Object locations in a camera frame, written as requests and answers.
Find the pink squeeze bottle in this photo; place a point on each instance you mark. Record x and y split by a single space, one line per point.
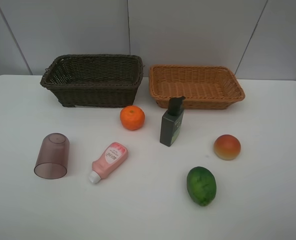
108 162

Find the dark green pump bottle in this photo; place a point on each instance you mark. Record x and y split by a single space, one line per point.
171 121

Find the dark brown wicker basket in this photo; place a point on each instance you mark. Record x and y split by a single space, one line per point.
97 80

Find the translucent brown plastic cup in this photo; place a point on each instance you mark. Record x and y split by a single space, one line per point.
52 160

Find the light brown wicker basket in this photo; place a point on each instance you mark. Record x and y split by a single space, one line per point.
204 87

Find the orange tangerine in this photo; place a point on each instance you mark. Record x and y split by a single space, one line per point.
132 117

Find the green lime fruit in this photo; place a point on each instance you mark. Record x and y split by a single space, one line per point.
201 186

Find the red yellow peach toy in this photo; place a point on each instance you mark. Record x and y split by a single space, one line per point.
227 147

